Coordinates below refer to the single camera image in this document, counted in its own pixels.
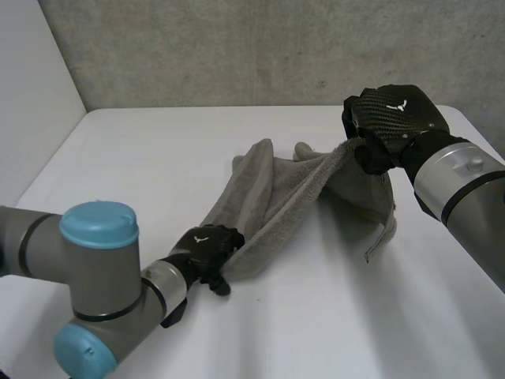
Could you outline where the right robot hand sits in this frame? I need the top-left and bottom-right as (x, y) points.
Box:
(341, 84), (470, 183)

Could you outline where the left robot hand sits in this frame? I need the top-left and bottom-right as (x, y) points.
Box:
(160, 223), (246, 298)

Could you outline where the grey towel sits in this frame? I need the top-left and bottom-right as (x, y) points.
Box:
(200, 137), (398, 282)

